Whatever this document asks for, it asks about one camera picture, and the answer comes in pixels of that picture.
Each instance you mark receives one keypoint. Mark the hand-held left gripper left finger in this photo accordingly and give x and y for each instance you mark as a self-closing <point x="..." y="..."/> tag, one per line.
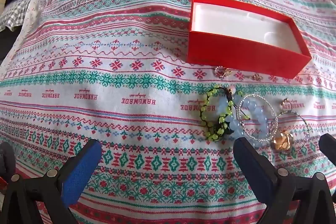
<point x="78" y="174"/>

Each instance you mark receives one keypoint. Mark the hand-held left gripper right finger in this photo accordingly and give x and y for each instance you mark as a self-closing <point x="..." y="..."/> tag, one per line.
<point x="252" y="166"/>

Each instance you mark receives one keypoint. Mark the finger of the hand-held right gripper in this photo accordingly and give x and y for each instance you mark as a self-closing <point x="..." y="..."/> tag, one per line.
<point x="329" y="146"/>

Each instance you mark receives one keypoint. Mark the thin silver bangle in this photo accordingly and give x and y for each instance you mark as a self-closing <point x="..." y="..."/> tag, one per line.
<point x="305" y="124"/>

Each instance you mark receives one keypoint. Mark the crystal bangle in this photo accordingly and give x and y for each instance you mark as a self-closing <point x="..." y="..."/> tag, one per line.
<point x="273" y="108"/>

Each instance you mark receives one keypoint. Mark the red jewelry box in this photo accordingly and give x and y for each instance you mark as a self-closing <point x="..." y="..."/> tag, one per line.
<point x="236" y="50"/>

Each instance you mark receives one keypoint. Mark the small gold earring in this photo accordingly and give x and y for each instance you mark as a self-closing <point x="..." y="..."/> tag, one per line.
<point x="284" y="103"/>
<point x="221" y="72"/>
<point x="256" y="77"/>

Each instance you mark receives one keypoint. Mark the patterned knit-print blanket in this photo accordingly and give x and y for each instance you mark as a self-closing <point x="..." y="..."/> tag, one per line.
<point x="105" y="56"/>

